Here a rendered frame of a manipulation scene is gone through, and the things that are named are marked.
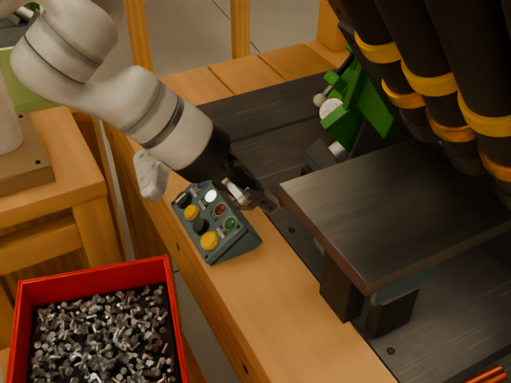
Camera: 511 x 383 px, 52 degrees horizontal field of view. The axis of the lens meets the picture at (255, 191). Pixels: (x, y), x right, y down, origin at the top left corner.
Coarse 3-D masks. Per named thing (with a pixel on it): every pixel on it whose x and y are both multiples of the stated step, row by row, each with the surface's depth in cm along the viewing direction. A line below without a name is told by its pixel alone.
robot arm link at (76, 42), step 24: (0, 0) 47; (24, 0) 49; (48, 0) 47; (72, 0) 48; (48, 24) 48; (72, 24) 48; (96, 24) 48; (48, 48) 48; (72, 48) 48; (96, 48) 49; (72, 72) 50
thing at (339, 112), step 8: (336, 112) 74; (344, 112) 73; (352, 112) 74; (328, 120) 74; (336, 120) 74; (344, 120) 74; (352, 120) 75; (328, 128) 74; (336, 128) 75; (344, 128) 76; (352, 128) 77; (336, 136) 77; (344, 136) 78; (352, 136) 79; (344, 144) 80
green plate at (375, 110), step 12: (360, 72) 68; (360, 84) 70; (372, 84) 68; (348, 96) 71; (360, 96) 71; (372, 96) 69; (348, 108) 73; (360, 108) 72; (372, 108) 70; (384, 108) 67; (360, 120) 77; (372, 120) 70; (384, 120) 68; (384, 132) 69; (396, 132) 69
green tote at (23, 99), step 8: (32, 8) 155; (40, 8) 139; (8, 48) 121; (0, 56) 121; (8, 56) 122; (0, 64) 123; (8, 64) 123; (8, 72) 125; (8, 80) 126; (16, 80) 126; (8, 88) 127; (16, 88) 128; (24, 88) 128; (16, 96) 129; (24, 96) 129; (32, 96) 130; (16, 104) 130; (24, 104) 130; (32, 104) 131; (40, 104) 132; (48, 104) 133; (56, 104) 134; (16, 112) 131
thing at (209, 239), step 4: (208, 232) 79; (212, 232) 78; (204, 236) 79; (208, 236) 78; (212, 236) 78; (216, 236) 78; (204, 240) 78; (208, 240) 78; (212, 240) 78; (216, 240) 78; (204, 244) 78; (208, 244) 78; (212, 244) 78; (216, 244) 78; (208, 248) 78
